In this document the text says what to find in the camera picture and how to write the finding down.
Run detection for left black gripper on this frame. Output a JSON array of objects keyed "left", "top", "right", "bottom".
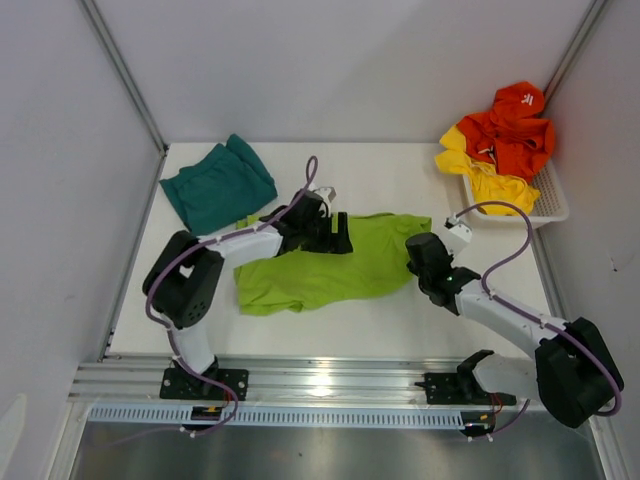
[{"left": 301, "top": 212, "right": 352, "bottom": 256}]

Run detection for lime green shorts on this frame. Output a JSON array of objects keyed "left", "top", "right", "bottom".
[{"left": 234, "top": 212, "right": 432, "bottom": 316}]

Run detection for teal green shorts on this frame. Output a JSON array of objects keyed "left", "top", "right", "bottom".
[{"left": 160, "top": 134, "right": 278, "bottom": 236}]

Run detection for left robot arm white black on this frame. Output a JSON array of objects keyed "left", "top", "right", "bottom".
[{"left": 143, "top": 187, "right": 353, "bottom": 400}]

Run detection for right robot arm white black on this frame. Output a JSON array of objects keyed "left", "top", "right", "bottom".
[{"left": 405, "top": 233, "right": 624, "bottom": 428}]

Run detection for yellow shorts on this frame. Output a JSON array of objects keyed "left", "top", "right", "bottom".
[{"left": 434, "top": 126, "right": 540, "bottom": 214}]

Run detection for orange shorts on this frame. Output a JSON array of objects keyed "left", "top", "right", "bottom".
[{"left": 457, "top": 81, "right": 555, "bottom": 183}]

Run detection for white plastic basket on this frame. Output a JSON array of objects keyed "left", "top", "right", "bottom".
[{"left": 470, "top": 160, "right": 569, "bottom": 229}]

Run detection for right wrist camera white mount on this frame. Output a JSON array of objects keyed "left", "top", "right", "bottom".
[{"left": 439, "top": 214, "right": 473, "bottom": 257}]

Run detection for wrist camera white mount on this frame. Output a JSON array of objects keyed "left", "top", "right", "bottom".
[
  {"left": 313, "top": 186, "right": 337, "bottom": 206},
  {"left": 439, "top": 214, "right": 473, "bottom": 257}
]

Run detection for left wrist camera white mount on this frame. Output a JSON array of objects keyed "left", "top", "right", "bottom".
[{"left": 313, "top": 186, "right": 337, "bottom": 206}]

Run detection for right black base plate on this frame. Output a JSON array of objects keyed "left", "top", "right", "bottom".
[{"left": 414, "top": 372, "right": 517, "bottom": 406}]

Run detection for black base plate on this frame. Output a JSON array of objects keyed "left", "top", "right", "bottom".
[
  {"left": 414, "top": 372, "right": 517, "bottom": 406},
  {"left": 159, "top": 366, "right": 249, "bottom": 401}
]

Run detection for slotted grey cable duct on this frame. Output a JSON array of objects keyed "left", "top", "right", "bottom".
[{"left": 88, "top": 403, "right": 492, "bottom": 430}]

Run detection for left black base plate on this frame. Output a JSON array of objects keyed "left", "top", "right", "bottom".
[{"left": 159, "top": 366, "right": 249, "bottom": 401}]

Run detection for aluminium rail frame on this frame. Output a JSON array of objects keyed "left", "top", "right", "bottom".
[{"left": 68, "top": 144, "right": 612, "bottom": 412}]

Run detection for right corner aluminium post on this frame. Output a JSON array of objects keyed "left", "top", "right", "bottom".
[{"left": 544, "top": 0, "right": 612, "bottom": 101}]

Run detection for corner aluminium post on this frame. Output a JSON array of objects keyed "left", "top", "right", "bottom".
[
  {"left": 77, "top": 0, "right": 168, "bottom": 155},
  {"left": 544, "top": 0, "right": 612, "bottom": 101}
]

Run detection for left corner aluminium post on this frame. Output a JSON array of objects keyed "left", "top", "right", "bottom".
[{"left": 77, "top": 0, "right": 168, "bottom": 155}]

